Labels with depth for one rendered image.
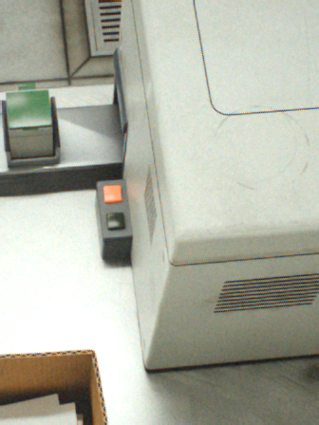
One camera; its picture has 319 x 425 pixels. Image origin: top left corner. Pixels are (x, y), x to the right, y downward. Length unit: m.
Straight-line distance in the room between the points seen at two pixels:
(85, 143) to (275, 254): 0.33
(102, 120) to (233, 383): 0.28
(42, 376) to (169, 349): 0.12
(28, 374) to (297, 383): 0.27
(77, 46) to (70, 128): 1.16
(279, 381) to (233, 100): 0.33
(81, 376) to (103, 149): 0.25
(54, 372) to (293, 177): 0.27
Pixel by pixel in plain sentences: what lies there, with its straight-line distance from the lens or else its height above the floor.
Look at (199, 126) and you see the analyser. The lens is 0.76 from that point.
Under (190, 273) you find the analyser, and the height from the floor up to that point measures 1.11.
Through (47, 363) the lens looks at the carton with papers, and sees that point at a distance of 0.86.
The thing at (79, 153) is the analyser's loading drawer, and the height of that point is 0.91.
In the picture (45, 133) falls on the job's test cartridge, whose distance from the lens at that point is 0.99.
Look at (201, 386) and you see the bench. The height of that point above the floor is 0.88.
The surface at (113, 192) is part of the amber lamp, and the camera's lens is 1.00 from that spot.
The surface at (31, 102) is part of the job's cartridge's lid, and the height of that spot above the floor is 0.98.
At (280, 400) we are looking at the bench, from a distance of 1.00.
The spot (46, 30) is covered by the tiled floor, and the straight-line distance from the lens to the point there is 2.22.
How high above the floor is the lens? 1.83
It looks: 65 degrees down
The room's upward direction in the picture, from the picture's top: 5 degrees clockwise
